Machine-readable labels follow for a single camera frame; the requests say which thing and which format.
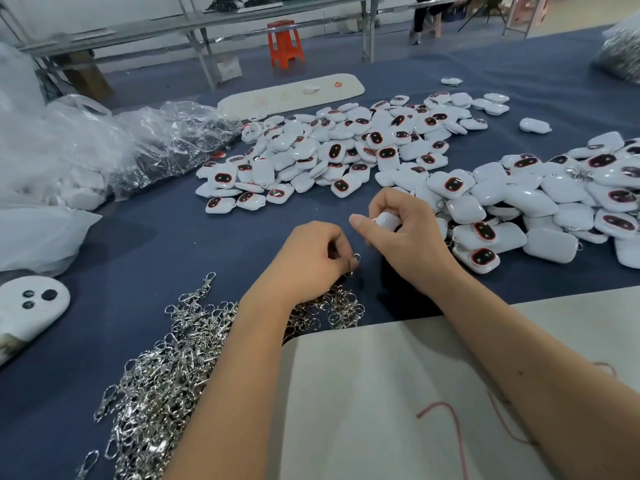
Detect person's left hand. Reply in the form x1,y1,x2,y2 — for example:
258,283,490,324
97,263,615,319
247,221,361,316

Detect person's right hand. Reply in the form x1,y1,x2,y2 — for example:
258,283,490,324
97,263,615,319
348,187,459,296

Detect person's right forearm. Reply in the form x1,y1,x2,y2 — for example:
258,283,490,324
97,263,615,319
425,260,640,480

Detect person's left forearm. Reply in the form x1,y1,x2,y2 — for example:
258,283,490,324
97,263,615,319
162,290,301,480

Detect pile of white charms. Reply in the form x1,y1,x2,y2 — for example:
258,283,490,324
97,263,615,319
375,131,640,275
195,91,511,215

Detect white oblong board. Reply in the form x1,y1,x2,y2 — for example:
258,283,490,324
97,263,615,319
217,74,366,120

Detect blue table cloth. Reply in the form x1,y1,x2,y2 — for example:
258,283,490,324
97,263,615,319
0,25,640,480

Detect heap of silver clasps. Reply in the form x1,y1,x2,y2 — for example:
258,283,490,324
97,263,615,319
75,272,366,480

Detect orange plastic stool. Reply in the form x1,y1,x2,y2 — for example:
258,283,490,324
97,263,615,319
266,20,306,70

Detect small white bag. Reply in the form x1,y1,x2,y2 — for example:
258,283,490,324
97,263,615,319
212,54,244,83

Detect crumpled clear plastic bag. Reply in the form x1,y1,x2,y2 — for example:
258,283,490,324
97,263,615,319
107,101,244,200

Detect pink plastic stool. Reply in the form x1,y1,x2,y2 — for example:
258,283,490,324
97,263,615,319
510,0,551,25

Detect white plastic sheet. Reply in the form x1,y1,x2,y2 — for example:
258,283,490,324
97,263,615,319
0,205,103,275

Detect clear bag of metal parts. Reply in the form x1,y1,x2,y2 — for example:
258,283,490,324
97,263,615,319
592,12,640,83

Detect white oval board black dots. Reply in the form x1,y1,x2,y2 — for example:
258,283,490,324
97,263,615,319
0,276,71,368

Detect large clear plastic bag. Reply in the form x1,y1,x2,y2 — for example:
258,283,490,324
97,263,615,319
0,42,121,213

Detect brown cardboard box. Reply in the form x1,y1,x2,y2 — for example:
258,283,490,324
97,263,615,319
52,52,114,100

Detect grey metal table frame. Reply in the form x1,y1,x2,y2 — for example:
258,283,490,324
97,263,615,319
0,0,386,91

